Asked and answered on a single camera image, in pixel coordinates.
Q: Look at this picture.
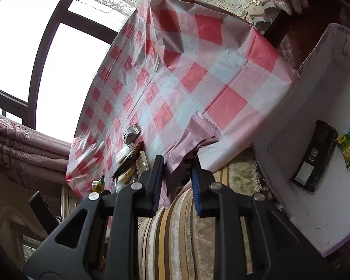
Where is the striped plush sofa cushion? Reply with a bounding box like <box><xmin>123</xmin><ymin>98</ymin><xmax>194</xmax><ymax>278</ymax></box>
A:
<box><xmin>137</xmin><ymin>163</ymin><xmax>260</xmax><ymax>280</ymax></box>

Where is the dark window frame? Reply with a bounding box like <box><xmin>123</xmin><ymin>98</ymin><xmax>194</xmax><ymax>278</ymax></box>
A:
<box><xmin>0</xmin><ymin>0</ymin><xmax>152</xmax><ymax>129</ymax></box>

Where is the red white checkered tablecloth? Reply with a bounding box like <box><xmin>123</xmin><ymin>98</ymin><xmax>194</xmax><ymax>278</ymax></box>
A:
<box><xmin>66</xmin><ymin>0</ymin><xmax>301</xmax><ymax>207</ymax></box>

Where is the black snack packet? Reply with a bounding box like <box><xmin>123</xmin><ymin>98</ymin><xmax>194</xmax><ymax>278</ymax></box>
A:
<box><xmin>289</xmin><ymin>119</ymin><xmax>339</xmax><ymax>193</ymax></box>

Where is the yellow green snack packet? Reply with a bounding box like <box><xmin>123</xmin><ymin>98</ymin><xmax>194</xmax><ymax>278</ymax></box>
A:
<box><xmin>92</xmin><ymin>175</ymin><xmax>105</xmax><ymax>193</ymax></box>

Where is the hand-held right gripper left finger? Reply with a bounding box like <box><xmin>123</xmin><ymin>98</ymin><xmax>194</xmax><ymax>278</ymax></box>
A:
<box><xmin>23</xmin><ymin>154</ymin><xmax>165</xmax><ymax>280</ymax></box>

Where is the mauve pink snack packet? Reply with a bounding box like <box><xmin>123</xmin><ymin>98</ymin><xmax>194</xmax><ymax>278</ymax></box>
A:
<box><xmin>165</xmin><ymin>112</ymin><xmax>222</xmax><ymax>194</ymax></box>

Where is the cream carved cabinet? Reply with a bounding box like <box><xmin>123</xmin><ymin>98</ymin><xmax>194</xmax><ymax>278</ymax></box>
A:
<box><xmin>0</xmin><ymin>178</ymin><xmax>76</xmax><ymax>263</ymax></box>

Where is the white box with purple rim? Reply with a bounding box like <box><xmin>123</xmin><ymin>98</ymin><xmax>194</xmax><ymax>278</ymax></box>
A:
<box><xmin>252</xmin><ymin>23</ymin><xmax>350</xmax><ymax>259</ymax></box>

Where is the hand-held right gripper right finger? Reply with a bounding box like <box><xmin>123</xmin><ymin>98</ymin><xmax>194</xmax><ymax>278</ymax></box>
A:
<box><xmin>191</xmin><ymin>152</ymin><xmax>336</xmax><ymax>280</ymax></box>

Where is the cream cake packet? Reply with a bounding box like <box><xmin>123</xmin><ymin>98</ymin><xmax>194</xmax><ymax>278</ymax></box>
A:
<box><xmin>116</xmin><ymin>146</ymin><xmax>132</xmax><ymax>164</ymax></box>

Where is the white long snack packet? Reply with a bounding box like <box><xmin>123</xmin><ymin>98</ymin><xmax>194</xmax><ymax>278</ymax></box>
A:
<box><xmin>137</xmin><ymin>151</ymin><xmax>149</xmax><ymax>178</ymax></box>

